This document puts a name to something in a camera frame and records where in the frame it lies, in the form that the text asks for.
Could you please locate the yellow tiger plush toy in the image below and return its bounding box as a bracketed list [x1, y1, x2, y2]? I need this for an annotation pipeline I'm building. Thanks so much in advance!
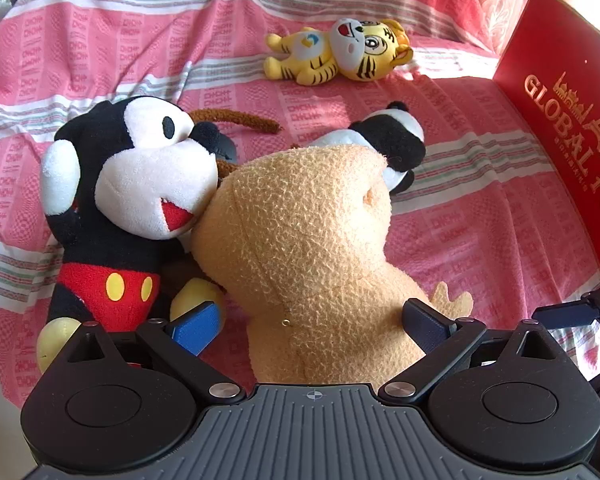
[264, 17, 415, 87]

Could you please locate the panda plush toy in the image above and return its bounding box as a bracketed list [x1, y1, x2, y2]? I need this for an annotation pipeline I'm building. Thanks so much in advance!
[312, 101, 427, 196]

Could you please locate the beige plush toy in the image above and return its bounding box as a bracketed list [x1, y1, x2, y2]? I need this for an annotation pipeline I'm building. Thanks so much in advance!
[192, 144, 475, 386]

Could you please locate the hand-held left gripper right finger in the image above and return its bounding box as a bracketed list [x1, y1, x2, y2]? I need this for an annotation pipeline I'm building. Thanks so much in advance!
[378, 298, 562, 404]

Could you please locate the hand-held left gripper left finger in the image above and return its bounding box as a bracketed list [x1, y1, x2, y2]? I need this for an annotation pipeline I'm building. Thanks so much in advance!
[67, 301, 247, 404]

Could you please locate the pink striped blanket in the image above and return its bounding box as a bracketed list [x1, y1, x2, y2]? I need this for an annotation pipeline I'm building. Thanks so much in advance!
[0, 0, 600, 411]

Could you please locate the black mouse plush toy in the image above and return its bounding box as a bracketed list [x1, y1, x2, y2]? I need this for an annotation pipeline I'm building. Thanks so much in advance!
[36, 95, 238, 373]

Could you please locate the red cardboard box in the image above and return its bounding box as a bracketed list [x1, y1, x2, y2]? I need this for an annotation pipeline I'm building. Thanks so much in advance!
[493, 0, 600, 281]

